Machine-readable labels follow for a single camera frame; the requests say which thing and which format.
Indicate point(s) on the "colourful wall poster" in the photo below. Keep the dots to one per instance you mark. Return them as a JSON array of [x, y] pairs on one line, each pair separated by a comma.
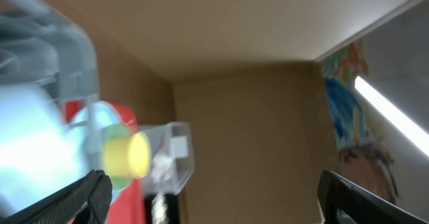
[[358, 129]]

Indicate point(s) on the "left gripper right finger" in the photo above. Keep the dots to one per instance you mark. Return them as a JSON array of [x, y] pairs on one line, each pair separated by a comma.
[[342, 201]]

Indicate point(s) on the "grey plastic dishwasher rack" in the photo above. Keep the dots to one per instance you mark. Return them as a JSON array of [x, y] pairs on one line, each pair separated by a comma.
[[40, 46]]

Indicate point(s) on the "light green bowl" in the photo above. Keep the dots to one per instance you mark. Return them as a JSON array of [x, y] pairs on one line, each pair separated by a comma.
[[119, 131]]

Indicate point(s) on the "light blue plate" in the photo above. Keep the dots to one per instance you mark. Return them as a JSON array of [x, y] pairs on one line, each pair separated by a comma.
[[97, 120]]

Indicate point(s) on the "clear plastic waste bin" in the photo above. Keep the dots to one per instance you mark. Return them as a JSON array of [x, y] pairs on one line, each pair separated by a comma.
[[174, 139]]

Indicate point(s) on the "yellow plastic cup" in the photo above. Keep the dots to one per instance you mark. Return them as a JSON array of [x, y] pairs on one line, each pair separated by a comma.
[[128, 156]]

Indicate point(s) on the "red plastic serving tray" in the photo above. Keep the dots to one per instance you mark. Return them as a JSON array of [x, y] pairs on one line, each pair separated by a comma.
[[127, 208]]

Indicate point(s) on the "white paper napkin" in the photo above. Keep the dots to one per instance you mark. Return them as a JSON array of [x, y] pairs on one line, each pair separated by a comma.
[[162, 167]]

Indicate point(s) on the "ceiling light strip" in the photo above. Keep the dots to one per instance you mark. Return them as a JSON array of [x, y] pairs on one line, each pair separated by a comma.
[[412, 131]]

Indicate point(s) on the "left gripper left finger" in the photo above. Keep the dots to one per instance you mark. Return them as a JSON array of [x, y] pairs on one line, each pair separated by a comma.
[[86, 201]]

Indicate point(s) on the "rice and food scraps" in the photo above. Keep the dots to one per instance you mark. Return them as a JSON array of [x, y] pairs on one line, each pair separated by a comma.
[[159, 209]]

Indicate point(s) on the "light blue small bowl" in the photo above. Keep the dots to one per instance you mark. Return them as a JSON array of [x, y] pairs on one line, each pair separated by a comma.
[[39, 155]]

